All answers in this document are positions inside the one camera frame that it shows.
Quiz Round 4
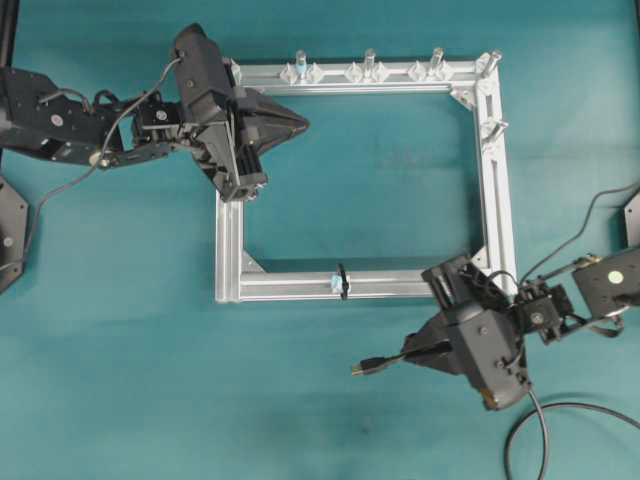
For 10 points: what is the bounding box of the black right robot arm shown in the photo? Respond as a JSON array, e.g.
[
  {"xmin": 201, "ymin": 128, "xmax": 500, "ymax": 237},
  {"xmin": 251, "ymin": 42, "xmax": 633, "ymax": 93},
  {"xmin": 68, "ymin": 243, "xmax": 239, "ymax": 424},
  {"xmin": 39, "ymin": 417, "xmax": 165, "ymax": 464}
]
[{"xmin": 401, "ymin": 249, "xmax": 639, "ymax": 410}]

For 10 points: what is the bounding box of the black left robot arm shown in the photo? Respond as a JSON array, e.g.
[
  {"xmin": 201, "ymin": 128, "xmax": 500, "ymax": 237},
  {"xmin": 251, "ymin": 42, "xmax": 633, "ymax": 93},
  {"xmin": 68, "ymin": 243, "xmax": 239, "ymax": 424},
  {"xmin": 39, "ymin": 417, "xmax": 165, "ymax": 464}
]
[{"xmin": 1, "ymin": 23, "xmax": 309, "ymax": 202}]

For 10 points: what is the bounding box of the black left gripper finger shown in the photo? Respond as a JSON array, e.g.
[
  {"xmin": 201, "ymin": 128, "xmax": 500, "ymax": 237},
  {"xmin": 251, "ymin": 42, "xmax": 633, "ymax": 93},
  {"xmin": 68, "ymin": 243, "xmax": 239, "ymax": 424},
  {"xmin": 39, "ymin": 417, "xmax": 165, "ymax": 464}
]
[
  {"xmin": 233, "ymin": 86, "xmax": 309, "ymax": 133},
  {"xmin": 237, "ymin": 119, "xmax": 308, "ymax": 158}
]

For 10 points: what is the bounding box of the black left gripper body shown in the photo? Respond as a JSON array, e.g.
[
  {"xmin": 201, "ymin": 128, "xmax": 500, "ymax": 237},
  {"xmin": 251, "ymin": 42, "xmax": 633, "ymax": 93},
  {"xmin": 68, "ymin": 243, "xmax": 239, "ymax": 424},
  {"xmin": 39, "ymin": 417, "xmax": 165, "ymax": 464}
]
[{"xmin": 173, "ymin": 23, "xmax": 267, "ymax": 202}]

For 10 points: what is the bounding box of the black USB cable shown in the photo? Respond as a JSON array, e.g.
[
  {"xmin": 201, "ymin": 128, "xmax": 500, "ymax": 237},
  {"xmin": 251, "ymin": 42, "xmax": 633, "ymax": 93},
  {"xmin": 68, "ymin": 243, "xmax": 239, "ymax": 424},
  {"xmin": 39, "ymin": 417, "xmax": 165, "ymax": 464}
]
[{"xmin": 349, "ymin": 342, "xmax": 640, "ymax": 480}]

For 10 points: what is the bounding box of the black vertical rail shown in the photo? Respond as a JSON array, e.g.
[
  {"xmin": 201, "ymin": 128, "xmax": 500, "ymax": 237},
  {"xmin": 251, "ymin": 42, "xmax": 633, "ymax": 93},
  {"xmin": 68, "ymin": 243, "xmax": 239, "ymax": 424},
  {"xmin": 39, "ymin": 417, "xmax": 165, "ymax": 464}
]
[{"xmin": 0, "ymin": 0, "xmax": 20, "ymax": 67}]

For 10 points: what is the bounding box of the right metal post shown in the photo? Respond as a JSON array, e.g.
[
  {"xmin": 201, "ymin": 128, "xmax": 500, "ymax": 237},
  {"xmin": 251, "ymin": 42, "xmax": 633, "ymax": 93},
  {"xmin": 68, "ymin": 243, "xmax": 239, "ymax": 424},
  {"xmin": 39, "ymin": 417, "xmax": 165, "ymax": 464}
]
[{"xmin": 428, "ymin": 47, "xmax": 444, "ymax": 78}]

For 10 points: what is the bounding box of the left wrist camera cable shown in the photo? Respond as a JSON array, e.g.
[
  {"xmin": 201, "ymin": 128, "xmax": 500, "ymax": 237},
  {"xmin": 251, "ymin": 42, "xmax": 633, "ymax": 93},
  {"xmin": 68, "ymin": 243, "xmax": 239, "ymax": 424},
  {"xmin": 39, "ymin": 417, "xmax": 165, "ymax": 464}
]
[{"xmin": 0, "ymin": 55, "xmax": 184, "ymax": 274}]

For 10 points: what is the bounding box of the aluminium extrusion frame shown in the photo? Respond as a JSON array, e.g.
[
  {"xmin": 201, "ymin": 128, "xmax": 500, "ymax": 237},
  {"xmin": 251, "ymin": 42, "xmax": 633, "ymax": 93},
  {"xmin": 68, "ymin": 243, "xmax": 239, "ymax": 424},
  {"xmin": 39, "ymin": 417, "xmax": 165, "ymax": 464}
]
[{"xmin": 214, "ymin": 51, "xmax": 516, "ymax": 303}]

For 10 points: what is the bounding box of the middle metal post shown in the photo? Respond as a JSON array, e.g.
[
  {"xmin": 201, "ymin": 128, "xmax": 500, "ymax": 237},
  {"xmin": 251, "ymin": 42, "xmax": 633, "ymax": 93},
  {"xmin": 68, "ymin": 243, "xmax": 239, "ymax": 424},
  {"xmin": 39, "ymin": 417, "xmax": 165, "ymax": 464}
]
[{"xmin": 363, "ymin": 48, "xmax": 376, "ymax": 81}]

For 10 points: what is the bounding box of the metal post with blue tape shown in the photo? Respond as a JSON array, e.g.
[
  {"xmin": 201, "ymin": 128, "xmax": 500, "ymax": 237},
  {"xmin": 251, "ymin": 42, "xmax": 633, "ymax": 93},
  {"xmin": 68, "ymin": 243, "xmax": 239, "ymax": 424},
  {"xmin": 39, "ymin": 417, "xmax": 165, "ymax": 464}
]
[{"xmin": 295, "ymin": 49, "xmax": 308, "ymax": 82}]

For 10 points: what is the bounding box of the corner metal post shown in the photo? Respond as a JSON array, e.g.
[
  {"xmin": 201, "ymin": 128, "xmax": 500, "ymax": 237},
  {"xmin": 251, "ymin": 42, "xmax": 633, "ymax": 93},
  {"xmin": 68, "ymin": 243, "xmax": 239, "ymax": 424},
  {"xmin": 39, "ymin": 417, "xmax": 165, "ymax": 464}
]
[{"xmin": 481, "ymin": 50, "xmax": 503, "ymax": 79}]

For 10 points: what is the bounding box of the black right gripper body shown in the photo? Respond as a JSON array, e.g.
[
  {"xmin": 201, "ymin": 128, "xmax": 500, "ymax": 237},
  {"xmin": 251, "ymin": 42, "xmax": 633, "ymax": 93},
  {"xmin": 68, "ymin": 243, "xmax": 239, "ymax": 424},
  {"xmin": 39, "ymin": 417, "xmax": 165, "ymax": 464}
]
[{"xmin": 422, "ymin": 256, "xmax": 531, "ymax": 410}]

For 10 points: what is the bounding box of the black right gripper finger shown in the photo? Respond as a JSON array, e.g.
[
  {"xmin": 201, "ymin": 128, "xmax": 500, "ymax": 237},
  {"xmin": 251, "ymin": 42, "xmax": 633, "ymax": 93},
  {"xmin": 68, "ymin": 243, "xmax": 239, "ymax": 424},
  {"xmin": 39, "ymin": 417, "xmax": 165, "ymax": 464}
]
[
  {"xmin": 405, "ymin": 350, "xmax": 464, "ymax": 375},
  {"xmin": 402, "ymin": 313, "xmax": 451, "ymax": 355}
]

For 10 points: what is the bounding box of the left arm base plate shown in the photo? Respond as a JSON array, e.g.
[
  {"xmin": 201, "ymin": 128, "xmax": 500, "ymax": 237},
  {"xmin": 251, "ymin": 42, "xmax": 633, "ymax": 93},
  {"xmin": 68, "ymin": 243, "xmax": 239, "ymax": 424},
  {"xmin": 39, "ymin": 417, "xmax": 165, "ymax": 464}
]
[{"xmin": 0, "ymin": 177, "xmax": 29, "ymax": 292}]

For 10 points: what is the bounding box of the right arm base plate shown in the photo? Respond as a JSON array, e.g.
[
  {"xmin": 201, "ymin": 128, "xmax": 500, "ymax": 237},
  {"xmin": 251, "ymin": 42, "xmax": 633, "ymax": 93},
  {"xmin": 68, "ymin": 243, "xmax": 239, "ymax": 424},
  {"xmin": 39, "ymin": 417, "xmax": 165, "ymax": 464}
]
[{"xmin": 623, "ymin": 191, "xmax": 640, "ymax": 248}]

